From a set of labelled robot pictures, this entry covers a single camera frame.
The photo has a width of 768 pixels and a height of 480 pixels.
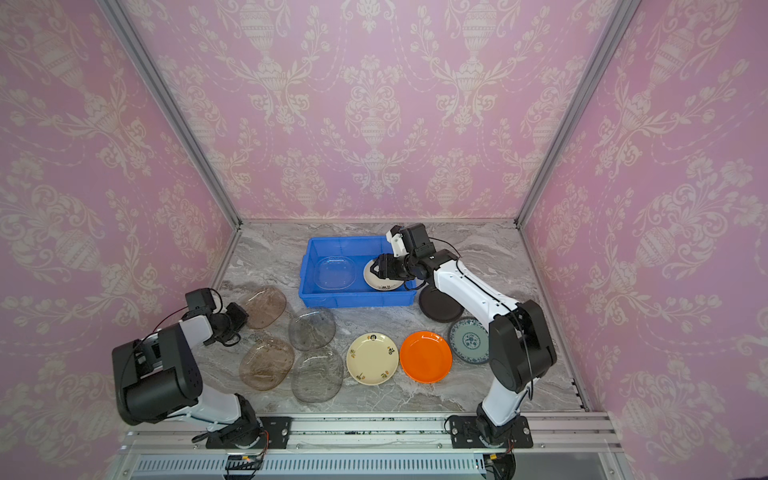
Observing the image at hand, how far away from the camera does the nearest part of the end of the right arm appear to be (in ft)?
2.11

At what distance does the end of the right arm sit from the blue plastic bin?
0.17m

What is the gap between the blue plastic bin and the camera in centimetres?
94
